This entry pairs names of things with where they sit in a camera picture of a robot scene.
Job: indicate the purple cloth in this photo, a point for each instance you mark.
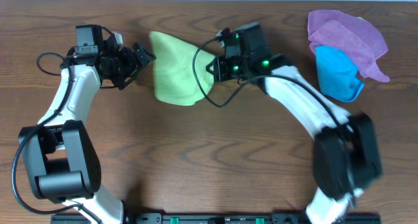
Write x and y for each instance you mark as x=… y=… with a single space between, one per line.
x=356 y=37

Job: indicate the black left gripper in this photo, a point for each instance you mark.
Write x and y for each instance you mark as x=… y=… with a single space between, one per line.
x=133 y=65

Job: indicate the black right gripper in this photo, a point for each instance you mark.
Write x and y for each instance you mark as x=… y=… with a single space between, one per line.
x=223 y=73

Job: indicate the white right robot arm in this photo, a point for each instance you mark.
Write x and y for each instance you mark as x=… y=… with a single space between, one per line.
x=345 y=151

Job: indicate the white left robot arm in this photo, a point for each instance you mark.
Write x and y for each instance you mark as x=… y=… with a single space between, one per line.
x=60 y=160

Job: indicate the blue cloth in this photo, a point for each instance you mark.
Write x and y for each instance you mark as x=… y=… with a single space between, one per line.
x=337 y=74

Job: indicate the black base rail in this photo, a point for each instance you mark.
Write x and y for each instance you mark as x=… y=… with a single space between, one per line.
x=275 y=218

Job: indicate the green cloth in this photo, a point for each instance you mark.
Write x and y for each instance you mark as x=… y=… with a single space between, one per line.
x=179 y=71

